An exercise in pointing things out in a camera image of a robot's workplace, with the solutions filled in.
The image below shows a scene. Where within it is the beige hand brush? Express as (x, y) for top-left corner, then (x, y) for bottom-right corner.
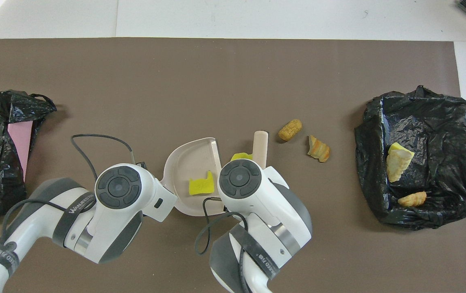
(253, 130), (269, 168)

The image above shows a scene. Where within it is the beige plastic dustpan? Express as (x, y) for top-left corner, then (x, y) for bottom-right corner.
(163, 137), (223, 216)

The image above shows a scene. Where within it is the notched yellow sponge piece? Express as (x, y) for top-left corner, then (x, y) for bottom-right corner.
(188, 171), (215, 196)

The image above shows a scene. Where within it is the brown cork-like nugget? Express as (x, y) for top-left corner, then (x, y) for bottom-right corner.
(278, 118), (303, 142)

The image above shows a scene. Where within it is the striped brown croissant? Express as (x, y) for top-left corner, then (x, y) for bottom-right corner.
(307, 135), (331, 163)

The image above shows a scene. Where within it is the pale bread chunk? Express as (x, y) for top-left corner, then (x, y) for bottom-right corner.
(386, 149), (413, 183)

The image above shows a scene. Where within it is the small yellow sponge piece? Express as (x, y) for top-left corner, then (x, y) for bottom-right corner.
(388, 142), (415, 157)

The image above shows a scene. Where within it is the open black bag lined bin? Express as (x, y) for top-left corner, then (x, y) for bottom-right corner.
(354, 85), (466, 231)

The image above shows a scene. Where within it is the pink plastic bin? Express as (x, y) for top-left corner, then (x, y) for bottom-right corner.
(7, 121), (34, 181)

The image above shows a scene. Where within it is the brown table mat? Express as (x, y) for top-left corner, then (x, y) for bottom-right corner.
(0, 37), (466, 293)

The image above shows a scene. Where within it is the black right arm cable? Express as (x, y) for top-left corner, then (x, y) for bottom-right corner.
(195, 197), (254, 293)

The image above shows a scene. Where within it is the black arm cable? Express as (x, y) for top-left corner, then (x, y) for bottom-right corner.
(195, 197), (254, 293)
(71, 134), (149, 184)

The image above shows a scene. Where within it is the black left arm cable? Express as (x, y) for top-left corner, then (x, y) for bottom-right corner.
(71, 134), (149, 184)

